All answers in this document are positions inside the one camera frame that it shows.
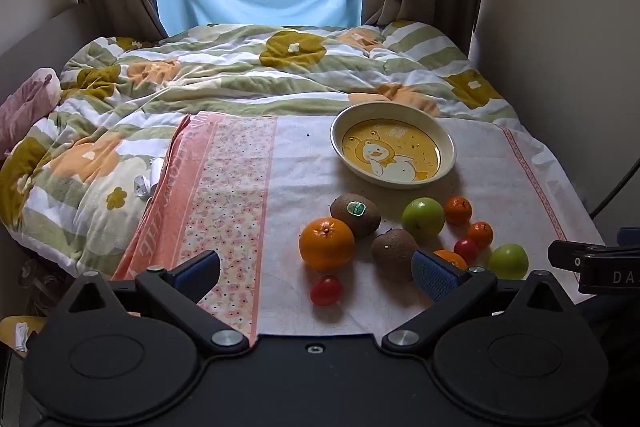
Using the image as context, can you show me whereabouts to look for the yellow cartoon bowl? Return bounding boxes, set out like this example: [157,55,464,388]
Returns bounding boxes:
[330,103,457,190]

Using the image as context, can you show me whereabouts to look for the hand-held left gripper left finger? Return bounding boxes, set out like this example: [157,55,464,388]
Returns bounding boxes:
[65,251,251,358]

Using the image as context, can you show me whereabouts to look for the white blanket label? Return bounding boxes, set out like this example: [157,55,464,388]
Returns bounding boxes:
[132,157,166,200]

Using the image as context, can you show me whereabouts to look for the small mandarin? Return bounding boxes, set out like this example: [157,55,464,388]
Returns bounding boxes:
[434,249,468,271]
[467,221,494,251]
[444,196,473,226]

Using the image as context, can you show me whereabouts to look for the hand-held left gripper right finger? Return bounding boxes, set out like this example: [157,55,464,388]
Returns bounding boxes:
[382,248,568,356]

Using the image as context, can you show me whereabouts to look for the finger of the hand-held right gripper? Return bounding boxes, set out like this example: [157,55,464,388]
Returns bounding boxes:
[548,239,608,271]

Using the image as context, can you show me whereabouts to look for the plain brown kiwi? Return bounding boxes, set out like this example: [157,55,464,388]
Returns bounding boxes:
[371,229,420,284]

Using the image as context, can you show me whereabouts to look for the pink patterned cloth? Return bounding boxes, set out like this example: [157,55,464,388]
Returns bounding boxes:
[111,111,606,343]

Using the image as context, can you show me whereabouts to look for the white crumpled paper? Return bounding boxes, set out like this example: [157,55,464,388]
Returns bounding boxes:
[14,321,32,352]

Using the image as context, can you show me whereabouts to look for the green apple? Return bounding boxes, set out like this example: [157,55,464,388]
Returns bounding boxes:
[488,243,530,281]
[401,197,446,239]

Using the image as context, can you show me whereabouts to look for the black cable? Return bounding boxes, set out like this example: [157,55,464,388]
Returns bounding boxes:
[589,152,640,219]

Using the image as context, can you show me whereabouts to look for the red cherry tomato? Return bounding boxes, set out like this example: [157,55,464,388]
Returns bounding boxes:
[453,237,479,265]
[309,275,344,307]

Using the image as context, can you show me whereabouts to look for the yellow box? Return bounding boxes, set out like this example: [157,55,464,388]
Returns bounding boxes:
[0,314,48,350]

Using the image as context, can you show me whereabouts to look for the large orange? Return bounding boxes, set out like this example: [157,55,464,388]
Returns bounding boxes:
[298,217,356,271]

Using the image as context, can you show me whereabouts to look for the kiwi with green sticker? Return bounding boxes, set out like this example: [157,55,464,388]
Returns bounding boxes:
[330,193,382,239]

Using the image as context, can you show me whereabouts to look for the grey bed side panel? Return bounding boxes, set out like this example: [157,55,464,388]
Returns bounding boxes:
[0,0,96,108]

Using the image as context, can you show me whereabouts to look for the floral striped blanket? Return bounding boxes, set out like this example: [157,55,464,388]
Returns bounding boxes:
[0,21,523,280]

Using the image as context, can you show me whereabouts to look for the pink plush toy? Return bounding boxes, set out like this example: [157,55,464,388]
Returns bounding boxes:
[0,68,62,158]

